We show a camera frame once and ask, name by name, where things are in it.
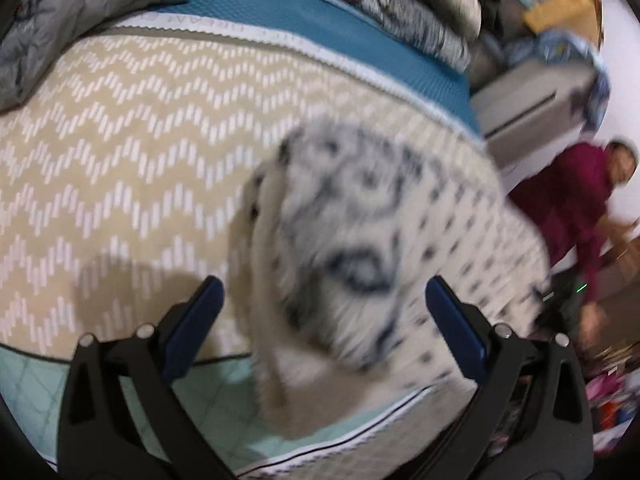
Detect yellow cardboard box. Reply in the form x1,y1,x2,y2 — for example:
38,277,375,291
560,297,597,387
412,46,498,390
521,0,602,47

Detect colourful floor clutter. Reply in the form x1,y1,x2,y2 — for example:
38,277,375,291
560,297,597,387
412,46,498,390
582,340,640,457

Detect grey puffer jacket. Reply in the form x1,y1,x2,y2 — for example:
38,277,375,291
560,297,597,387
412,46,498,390
0,0,212,114

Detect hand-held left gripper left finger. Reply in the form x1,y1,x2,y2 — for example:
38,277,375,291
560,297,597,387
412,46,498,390
56,275,236,480

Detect zigzag patterned bed sheet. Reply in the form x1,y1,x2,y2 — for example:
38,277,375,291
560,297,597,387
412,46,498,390
0,0,552,480

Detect light blue patterned cloth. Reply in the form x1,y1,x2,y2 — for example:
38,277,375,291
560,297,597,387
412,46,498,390
504,29,612,134

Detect cream dotted fleece jacket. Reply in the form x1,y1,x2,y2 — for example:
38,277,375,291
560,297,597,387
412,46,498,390
227,116,554,439

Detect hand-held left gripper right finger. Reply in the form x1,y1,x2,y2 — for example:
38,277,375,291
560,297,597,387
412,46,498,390
410,275,597,480

